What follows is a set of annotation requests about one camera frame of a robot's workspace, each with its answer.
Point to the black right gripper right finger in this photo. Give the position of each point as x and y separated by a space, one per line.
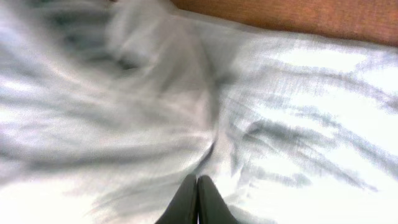
211 207

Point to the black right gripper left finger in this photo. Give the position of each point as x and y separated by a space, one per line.
183 207

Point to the light teal t-shirt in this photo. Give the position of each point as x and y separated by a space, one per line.
106 107

